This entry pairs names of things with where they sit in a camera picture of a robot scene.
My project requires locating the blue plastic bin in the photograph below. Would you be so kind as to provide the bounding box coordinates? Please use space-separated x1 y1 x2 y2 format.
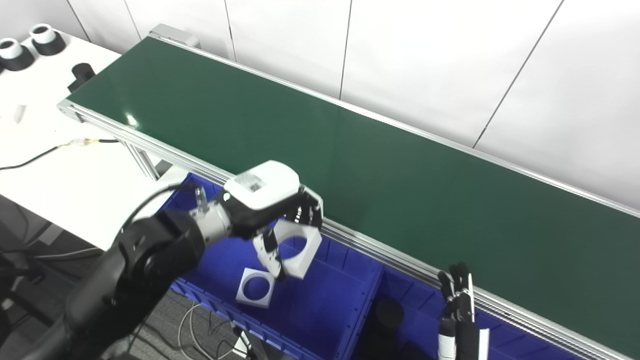
350 272 593 360
160 172 384 360

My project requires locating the small black cylinder part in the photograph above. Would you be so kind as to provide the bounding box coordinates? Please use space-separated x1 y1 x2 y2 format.
67 62 97 93

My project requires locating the aluminium conveyor leg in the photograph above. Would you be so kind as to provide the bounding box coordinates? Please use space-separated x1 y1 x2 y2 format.
122 141 162 180

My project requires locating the green conveyor belt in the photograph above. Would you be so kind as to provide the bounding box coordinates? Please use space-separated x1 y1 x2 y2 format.
67 36 640 359
56 23 640 360

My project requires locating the white floor cable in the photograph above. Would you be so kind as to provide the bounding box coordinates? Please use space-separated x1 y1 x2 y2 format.
177 299 251 360

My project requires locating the white square part with hole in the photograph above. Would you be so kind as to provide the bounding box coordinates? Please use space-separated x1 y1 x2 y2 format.
235 267 276 308
252 219 322 280

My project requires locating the black cable with clear connector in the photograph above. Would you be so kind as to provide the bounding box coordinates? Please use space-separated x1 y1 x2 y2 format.
0 138 121 172

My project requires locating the black and white cylinder part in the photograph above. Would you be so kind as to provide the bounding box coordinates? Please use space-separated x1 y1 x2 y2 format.
0 37 36 72
29 23 66 56

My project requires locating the white and black right hand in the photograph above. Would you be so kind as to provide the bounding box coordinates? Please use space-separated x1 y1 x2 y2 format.
437 261 491 360

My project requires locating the white and black left hand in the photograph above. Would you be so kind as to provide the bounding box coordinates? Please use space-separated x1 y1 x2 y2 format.
223 160 324 281

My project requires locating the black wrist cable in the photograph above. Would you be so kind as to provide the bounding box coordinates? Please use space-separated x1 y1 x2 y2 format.
116 182 207 242

